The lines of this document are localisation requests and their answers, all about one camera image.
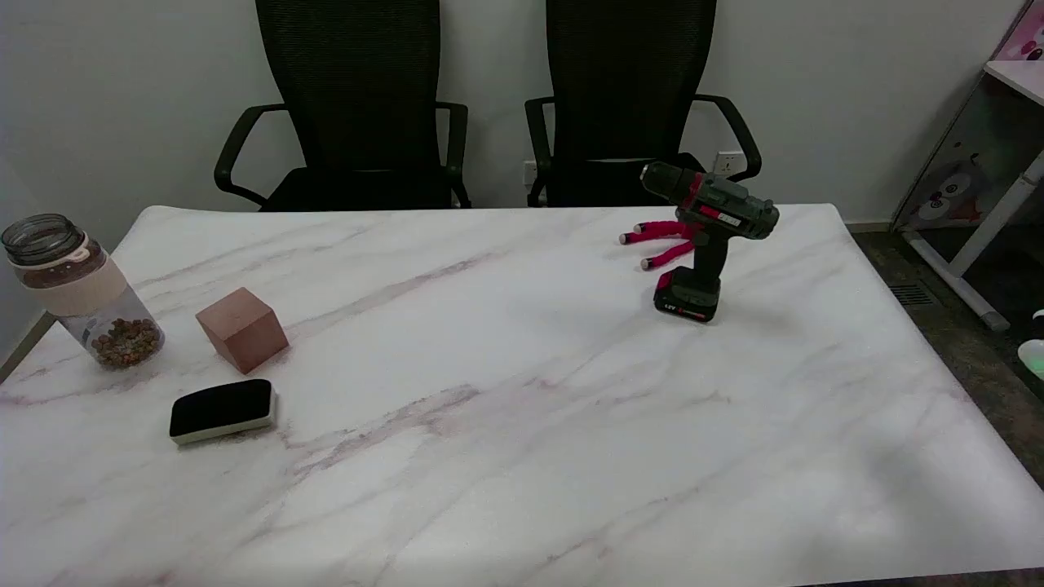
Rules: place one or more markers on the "black mesh office chair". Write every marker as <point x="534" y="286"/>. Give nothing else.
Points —
<point x="351" y="98"/>
<point x="628" y="90"/>

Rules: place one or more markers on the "black whiteboard eraser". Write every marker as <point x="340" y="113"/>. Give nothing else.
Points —
<point x="221" y="408"/>

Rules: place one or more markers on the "white desk with cartoon panel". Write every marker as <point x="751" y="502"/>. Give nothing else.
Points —
<point x="979" y="179"/>

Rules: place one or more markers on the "green red power screwdriver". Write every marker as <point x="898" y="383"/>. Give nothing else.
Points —
<point x="706" y="214"/>

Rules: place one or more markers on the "pink flexible mini tripod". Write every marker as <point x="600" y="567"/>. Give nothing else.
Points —
<point x="669" y="254"/>

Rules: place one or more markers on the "clear jar with pet food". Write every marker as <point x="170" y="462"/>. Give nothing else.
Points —
<point x="81" y="293"/>

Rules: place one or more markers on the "white wall power socket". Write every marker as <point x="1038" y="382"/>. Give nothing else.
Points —
<point x="728" y="162"/>
<point x="530" y="173"/>

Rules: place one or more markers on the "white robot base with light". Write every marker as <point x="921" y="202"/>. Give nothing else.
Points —
<point x="1032" y="355"/>

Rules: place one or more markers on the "brown wooden cube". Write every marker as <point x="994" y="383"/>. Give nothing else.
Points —
<point x="242" y="328"/>

